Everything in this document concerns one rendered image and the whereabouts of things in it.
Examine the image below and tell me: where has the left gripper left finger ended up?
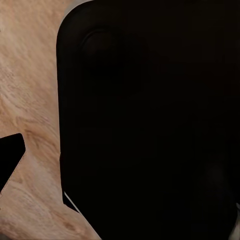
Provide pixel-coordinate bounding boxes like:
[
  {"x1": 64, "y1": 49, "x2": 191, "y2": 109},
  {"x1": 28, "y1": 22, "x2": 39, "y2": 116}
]
[{"x1": 0, "y1": 133, "x2": 25, "y2": 192}]

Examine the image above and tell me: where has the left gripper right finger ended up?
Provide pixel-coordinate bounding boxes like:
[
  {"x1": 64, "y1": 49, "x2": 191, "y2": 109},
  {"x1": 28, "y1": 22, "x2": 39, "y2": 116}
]
[{"x1": 224, "y1": 132, "x2": 240, "y2": 172}]

